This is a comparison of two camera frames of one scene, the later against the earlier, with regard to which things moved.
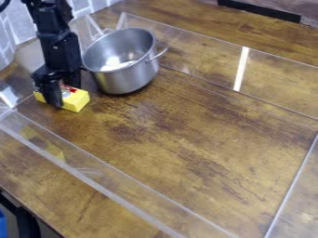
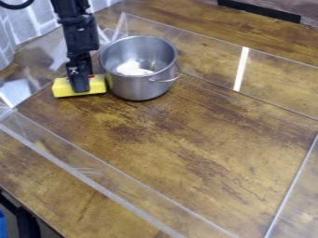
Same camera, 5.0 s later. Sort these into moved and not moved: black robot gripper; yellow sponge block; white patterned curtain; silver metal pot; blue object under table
Moved: black robot gripper; silver metal pot; yellow sponge block
Not moved: white patterned curtain; blue object under table
